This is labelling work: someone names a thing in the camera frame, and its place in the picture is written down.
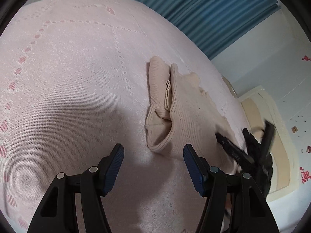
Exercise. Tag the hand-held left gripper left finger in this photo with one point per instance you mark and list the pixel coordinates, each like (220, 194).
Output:
(113, 170)

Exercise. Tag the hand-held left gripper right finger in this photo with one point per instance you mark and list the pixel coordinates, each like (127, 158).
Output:
(194, 172)

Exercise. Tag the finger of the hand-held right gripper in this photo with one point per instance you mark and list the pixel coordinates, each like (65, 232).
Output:
(233, 150)
(268, 134)

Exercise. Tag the beige knit sweater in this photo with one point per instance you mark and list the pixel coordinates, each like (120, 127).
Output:
(184, 116)

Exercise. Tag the cream wooden headboard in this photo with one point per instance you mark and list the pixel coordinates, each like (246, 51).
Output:
(272, 106)

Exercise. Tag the pink bed cover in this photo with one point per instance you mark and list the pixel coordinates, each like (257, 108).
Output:
(73, 89)

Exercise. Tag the blue curtain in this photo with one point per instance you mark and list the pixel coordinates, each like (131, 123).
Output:
(213, 12)

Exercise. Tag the red wall sticker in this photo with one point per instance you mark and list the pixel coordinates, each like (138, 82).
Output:
(305, 173)
(306, 58)

